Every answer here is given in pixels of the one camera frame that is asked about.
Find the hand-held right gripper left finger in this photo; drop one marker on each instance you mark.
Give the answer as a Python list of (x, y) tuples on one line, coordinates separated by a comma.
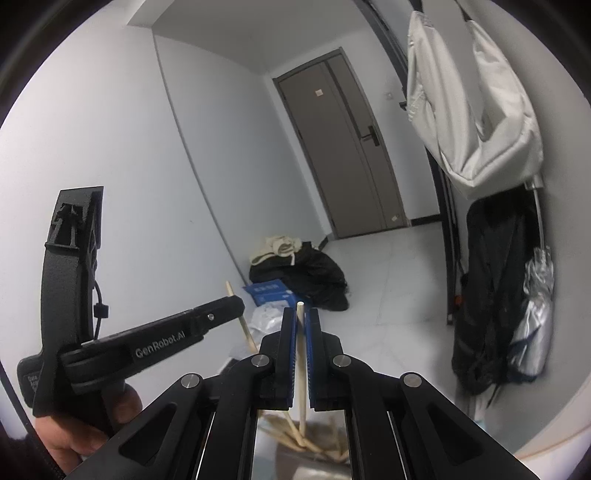
[(290, 350)]

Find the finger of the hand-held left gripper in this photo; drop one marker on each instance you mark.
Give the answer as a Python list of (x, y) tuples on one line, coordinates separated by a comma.
[(221, 311)]

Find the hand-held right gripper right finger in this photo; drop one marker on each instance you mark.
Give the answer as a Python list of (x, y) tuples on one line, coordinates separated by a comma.
[(313, 350)]

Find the slim wooden chopstick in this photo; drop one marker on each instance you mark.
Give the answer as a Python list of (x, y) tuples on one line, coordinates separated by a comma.
[(249, 339), (301, 318)]

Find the white utensil holder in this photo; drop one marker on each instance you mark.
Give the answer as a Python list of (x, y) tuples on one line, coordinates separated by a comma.
[(304, 470)]

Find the person's left hand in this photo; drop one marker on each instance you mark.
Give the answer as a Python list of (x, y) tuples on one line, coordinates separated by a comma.
[(60, 434)]

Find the grey plastic mailer bag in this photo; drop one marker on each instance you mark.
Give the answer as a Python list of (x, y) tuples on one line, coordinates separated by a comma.
[(268, 321)]

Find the blue cardboard box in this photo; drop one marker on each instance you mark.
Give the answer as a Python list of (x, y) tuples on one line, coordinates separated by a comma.
[(268, 290)]

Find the black bag pile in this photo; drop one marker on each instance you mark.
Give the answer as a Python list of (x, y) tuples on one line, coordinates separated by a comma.
[(318, 277)]

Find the cream cloth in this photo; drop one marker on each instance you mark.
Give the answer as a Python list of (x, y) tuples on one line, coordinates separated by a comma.
[(272, 247)]

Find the person's black jacket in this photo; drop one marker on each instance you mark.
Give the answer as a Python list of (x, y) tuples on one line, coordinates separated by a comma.
[(23, 461)]

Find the black hanging coat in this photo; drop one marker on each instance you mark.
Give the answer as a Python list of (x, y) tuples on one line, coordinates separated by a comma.
[(489, 300)]

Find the grey door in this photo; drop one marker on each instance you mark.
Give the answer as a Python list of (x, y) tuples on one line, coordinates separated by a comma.
[(341, 161)]

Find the silver folded umbrella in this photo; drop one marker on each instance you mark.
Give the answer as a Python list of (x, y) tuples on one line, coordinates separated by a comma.
[(535, 323)]

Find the white hanging bag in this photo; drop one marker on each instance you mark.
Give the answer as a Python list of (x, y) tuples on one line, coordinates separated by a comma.
[(485, 138)]

